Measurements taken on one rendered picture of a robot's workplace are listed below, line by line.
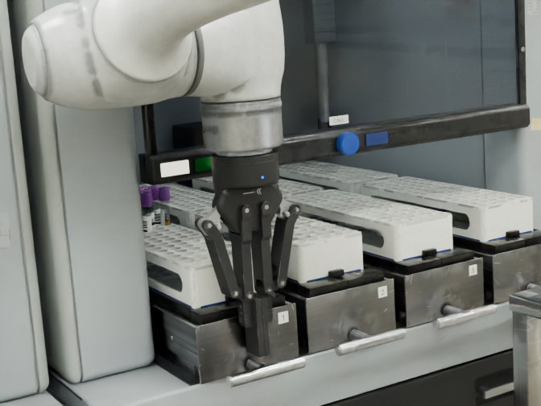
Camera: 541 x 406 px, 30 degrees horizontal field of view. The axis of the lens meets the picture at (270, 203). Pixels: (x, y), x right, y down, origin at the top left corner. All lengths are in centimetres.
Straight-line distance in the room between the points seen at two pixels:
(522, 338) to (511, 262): 27
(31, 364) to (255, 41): 45
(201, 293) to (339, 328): 19
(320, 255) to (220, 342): 19
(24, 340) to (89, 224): 15
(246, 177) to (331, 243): 23
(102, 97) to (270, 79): 19
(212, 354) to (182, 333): 5
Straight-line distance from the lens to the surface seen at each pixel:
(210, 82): 106
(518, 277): 146
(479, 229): 145
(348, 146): 130
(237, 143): 109
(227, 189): 112
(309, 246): 127
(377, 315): 131
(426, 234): 138
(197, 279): 119
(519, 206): 149
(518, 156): 156
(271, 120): 110
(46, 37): 98
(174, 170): 119
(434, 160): 171
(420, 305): 135
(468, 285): 140
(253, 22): 108
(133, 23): 95
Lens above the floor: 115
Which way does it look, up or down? 11 degrees down
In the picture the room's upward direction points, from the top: 4 degrees counter-clockwise
